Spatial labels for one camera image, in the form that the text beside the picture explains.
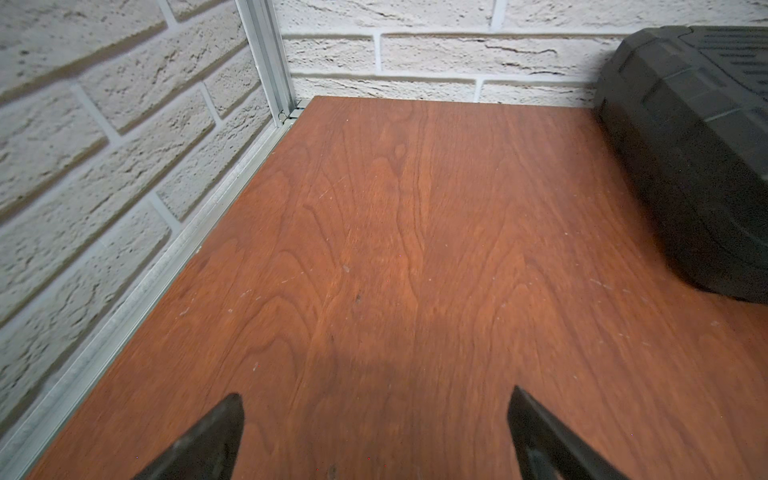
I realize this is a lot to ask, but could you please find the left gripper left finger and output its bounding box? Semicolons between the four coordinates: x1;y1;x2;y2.
134;393;245;480

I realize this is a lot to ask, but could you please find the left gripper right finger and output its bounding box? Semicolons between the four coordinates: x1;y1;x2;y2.
507;386;626;480

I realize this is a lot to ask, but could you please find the black plastic tool case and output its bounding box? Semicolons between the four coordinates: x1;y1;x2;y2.
594;25;767;303

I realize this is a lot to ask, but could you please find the left corner aluminium profile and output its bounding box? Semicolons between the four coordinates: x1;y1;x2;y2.
235;0;298;125

